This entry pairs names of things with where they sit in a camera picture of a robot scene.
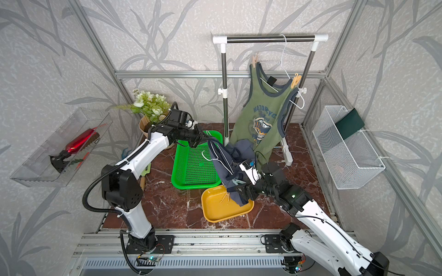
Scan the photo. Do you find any navy blue tank top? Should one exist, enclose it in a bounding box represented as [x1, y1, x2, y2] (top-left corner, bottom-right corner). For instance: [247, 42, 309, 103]
[212, 139, 257, 207]

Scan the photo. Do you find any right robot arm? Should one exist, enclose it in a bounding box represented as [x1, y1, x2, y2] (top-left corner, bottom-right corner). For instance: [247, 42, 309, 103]
[219, 160, 390, 276]

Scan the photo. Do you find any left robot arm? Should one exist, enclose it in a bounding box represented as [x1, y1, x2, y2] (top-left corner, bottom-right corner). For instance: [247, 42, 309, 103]
[82, 103, 210, 247]

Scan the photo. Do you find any olive green tank top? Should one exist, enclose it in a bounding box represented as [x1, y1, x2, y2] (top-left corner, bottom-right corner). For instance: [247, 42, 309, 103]
[230, 62, 299, 164]

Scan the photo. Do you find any white flower plant pot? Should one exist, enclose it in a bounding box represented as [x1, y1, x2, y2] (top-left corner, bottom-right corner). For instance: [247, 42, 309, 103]
[115, 89, 171, 137]

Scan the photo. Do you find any green perforated plastic basket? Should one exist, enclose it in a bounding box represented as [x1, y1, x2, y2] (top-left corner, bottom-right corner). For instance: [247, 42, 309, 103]
[171, 140, 222, 190]

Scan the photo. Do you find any yellow plastic tray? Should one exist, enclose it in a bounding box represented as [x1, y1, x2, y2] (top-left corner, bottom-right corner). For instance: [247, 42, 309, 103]
[201, 185, 254, 223]

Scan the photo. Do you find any red spray bottle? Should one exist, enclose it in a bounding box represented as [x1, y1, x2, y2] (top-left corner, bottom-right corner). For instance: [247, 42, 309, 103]
[49, 128, 100, 173]

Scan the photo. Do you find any metal clothes rack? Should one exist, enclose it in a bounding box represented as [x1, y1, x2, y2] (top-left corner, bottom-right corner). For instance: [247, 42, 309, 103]
[212, 33, 329, 167]

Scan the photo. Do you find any dark green cloth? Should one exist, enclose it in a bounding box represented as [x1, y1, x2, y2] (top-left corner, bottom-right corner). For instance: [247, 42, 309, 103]
[335, 108, 365, 140]

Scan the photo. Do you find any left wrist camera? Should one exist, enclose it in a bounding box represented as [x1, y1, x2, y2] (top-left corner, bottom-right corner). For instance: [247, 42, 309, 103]
[185, 119, 198, 129]

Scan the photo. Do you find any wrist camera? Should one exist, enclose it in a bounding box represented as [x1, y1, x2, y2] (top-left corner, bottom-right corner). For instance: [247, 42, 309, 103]
[185, 119, 198, 129]
[239, 159, 261, 185]

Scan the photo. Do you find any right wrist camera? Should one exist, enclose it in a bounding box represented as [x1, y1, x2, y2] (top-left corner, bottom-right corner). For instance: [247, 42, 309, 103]
[239, 159, 261, 185]

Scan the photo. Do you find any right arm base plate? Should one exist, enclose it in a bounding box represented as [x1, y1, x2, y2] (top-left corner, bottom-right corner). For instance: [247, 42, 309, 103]
[261, 234, 286, 254]

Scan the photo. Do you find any white wire mesh basket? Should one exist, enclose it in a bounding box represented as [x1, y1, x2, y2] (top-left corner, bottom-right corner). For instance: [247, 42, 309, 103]
[313, 105, 385, 190]

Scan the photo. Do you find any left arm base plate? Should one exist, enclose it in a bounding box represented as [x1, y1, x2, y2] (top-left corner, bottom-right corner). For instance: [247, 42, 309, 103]
[125, 235, 175, 255]

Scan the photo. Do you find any clear acrylic wall shelf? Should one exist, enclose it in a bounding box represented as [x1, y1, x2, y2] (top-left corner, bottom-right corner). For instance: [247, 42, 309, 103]
[10, 108, 113, 187]

